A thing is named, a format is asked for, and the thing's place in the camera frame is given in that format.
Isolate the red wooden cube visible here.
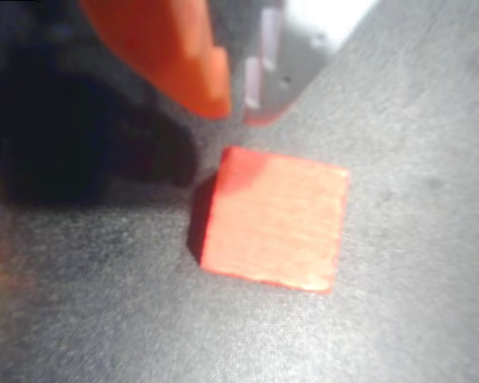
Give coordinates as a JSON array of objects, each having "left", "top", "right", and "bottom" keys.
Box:
[{"left": 188, "top": 144, "right": 352, "bottom": 297}]

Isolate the black table mat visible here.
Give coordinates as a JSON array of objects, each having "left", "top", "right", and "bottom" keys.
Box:
[{"left": 0, "top": 0, "right": 479, "bottom": 383}]

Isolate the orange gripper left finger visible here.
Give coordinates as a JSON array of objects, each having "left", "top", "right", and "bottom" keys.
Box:
[{"left": 78, "top": 0, "right": 233, "bottom": 120}]

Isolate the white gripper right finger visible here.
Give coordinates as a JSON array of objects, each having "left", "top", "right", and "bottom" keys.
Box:
[{"left": 213, "top": 0, "right": 381, "bottom": 128}]

